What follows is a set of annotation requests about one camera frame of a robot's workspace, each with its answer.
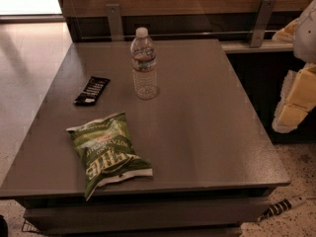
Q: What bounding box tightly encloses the left metal bracket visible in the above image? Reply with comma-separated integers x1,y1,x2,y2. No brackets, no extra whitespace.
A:
106,3,124,41

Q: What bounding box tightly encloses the metal bracket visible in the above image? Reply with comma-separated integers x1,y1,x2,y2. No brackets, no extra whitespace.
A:
248,0,277,47
106,3,124,41

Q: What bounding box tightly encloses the black snack bar wrapper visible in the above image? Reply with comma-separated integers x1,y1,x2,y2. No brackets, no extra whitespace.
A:
74,76,111,106

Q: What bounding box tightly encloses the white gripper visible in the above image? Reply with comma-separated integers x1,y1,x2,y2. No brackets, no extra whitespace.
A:
272,0,316,133

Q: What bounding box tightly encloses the clear plastic water bottle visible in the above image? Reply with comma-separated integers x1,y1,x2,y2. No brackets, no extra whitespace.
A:
130,27,158,100

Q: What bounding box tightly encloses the black white striped floor object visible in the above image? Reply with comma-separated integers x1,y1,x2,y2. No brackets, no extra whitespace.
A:
258,196,306,221

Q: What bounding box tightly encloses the right metal bracket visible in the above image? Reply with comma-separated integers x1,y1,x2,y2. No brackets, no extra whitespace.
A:
248,0,277,47

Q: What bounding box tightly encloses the green jalapeno chip bag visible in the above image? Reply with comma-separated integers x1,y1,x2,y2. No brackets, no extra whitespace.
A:
66,113,153,200

